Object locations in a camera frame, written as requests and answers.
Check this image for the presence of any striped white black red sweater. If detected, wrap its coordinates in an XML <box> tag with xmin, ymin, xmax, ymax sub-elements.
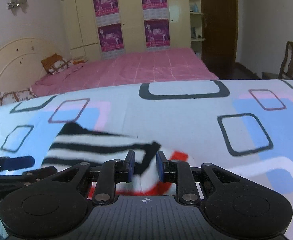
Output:
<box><xmin>41</xmin><ymin>122</ymin><xmax>194</xmax><ymax>196</ymax></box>

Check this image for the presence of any orange white near pillow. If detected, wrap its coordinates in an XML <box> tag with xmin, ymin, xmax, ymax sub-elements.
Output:
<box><xmin>0</xmin><ymin>88</ymin><xmax>37</xmax><ymax>105</ymax></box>

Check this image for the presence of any orange white pillow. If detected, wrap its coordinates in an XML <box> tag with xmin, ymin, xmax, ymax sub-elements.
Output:
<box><xmin>0</xmin><ymin>88</ymin><xmax>37</xmax><ymax>105</ymax></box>
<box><xmin>41</xmin><ymin>53</ymin><xmax>72</xmax><ymax>75</ymax></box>

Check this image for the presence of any patterned white blue bedsheet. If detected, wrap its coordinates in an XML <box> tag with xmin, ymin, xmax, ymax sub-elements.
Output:
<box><xmin>0</xmin><ymin>80</ymin><xmax>293</xmax><ymax>239</ymax></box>

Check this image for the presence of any cream curved headboard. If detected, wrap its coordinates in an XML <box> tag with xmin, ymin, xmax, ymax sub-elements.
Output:
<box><xmin>0</xmin><ymin>37</ymin><xmax>62</xmax><ymax>105</ymax></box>

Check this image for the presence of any pink bed cover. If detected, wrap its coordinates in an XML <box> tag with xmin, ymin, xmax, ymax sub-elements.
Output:
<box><xmin>31</xmin><ymin>48</ymin><xmax>218</xmax><ymax>96</ymax></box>

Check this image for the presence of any orange white far pillow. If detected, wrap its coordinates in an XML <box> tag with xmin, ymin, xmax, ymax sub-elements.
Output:
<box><xmin>41</xmin><ymin>53</ymin><xmax>72</xmax><ymax>75</ymax></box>

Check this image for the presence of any lower left purple poster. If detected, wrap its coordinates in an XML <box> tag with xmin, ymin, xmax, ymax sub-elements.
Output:
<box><xmin>98</xmin><ymin>23</ymin><xmax>125</xmax><ymax>60</ymax></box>

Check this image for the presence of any purple poster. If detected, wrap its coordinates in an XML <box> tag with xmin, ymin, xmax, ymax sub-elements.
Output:
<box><xmin>144</xmin><ymin>18</ymin><xmax>170</xmax><ymax>51</ymax></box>
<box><xmin>98</xmin><ymin>23</ymin><xmax>125</xmax><ymax>60</ymax></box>
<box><xmin>142</xmin><ymin>0</ymin><xmax>169</xmax><ymax>20</ymax></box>
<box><xmin>93</xmin><ymin>0</ymin><xmax>120</xmax><ymax>27</ymax></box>

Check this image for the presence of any lower right purple poster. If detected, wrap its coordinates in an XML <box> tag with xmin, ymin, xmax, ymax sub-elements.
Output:
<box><xmin>144</xmin><ymin>18</ymin><xmax>170</xmax><ymax>51</ymax></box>

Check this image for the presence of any cream built-in wardrobe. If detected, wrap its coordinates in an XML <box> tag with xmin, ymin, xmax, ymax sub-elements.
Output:
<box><xmin>61</xmin><ymin>0</ymin><xmax>191</xmax><ymax>61</ymax></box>

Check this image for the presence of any upper left purple poster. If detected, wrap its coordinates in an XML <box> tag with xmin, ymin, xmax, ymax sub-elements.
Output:
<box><xmin>93</xmin><ymin>0</ymin><xmax>120</xmax><ymax>27</ymax></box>

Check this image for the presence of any upper right purple poster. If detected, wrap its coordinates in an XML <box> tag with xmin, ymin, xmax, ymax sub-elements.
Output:
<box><xmin>142</xmin><ymin>0</ymin><xmax>169</xmax><ymax>20</ymax></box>

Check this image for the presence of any dark brown wooden door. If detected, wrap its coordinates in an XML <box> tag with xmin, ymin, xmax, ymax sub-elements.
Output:
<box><xmin>201</xmin><ymin>0</ymin><xmax>238</xmax><ymax>79</ymax></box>

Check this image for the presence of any cream corner shelf unit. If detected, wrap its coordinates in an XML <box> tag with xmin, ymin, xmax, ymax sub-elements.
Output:
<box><xmin>189</xmin><ymin>0</ymin><xmax>205</xmax><ymax>59</ymax></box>

